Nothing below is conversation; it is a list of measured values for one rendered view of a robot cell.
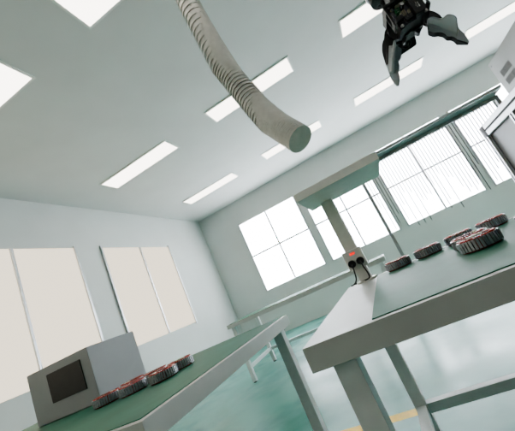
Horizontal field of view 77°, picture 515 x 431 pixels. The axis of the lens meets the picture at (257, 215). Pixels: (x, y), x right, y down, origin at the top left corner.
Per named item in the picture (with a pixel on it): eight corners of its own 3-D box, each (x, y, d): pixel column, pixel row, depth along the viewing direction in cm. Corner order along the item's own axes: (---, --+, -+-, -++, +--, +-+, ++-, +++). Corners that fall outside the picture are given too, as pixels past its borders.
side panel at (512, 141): (589, 197, 92) (522, 106, 99) (577, 203, 93) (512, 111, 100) (543, 208, 118) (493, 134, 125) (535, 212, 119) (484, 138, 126)
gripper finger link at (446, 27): (473, 30, 60) (423, 18, 64) (466, 48, 66) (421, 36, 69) (482, 14, 60) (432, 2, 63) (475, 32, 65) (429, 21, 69)
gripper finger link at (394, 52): (382, 76, 66) (388, 32, 66) (383, 89, 71) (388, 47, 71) (399, 75, 65) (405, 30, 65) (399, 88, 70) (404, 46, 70)
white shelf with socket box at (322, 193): (436, 257, 117) (375, 150, 127) (342, 297, 127) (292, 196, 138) (424, 254, 149) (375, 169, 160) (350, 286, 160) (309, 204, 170)
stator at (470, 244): (510, 239, 83) (501, 225, 84) (464, 256, 87) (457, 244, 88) (499, 238, 93) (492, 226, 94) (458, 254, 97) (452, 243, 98)
